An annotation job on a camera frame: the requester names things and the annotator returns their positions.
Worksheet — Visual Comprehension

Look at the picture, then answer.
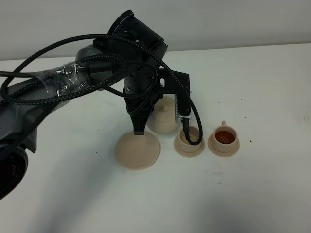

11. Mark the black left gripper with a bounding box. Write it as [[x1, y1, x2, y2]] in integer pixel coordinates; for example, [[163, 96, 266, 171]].
[[123, 67, 183, 135]]

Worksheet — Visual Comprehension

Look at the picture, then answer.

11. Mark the beige teapot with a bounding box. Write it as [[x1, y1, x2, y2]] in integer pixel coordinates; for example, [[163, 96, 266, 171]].
[[146, 96, 178, 134]]

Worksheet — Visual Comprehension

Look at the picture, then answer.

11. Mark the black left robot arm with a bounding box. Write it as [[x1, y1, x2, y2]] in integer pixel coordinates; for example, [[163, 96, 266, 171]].
[[0, 10, 192, 197]]

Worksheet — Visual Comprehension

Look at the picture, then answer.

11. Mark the beige teapot saucer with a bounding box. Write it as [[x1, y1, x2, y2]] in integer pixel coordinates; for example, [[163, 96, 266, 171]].
[[114, 132, 161, 170]]

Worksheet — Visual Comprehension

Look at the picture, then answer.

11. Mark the beige left teacup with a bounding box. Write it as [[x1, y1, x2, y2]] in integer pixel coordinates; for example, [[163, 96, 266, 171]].
[[179, 126, 199, 144]]

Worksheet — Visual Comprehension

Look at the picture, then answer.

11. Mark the beige teacup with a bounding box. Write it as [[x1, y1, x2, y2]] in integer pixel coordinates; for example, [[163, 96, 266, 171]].
[[179, 126, 199, 144], [213, 121, 238, 144]]

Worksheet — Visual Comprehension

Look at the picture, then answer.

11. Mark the beige right teacup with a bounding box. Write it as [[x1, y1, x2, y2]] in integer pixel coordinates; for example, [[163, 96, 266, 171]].
[[213, 121, 238, 144]]

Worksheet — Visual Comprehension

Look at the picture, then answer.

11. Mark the beige right cup saucer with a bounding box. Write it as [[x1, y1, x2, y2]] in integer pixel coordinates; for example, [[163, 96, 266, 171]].
[[208, 135, 240, 157]]

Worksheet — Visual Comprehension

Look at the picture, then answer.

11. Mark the black braided cable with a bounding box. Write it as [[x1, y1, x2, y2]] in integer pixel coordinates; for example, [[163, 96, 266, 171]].
[[0, 33, 204, 158]]

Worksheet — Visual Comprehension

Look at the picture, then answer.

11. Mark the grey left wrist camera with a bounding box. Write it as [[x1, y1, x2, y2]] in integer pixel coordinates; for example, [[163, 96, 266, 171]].
[[175, 91, 192, 124]]

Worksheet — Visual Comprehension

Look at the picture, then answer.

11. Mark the black smooth cable with plug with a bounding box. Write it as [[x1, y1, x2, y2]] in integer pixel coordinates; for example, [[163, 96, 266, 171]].
[[0, 62, 161, 115]]

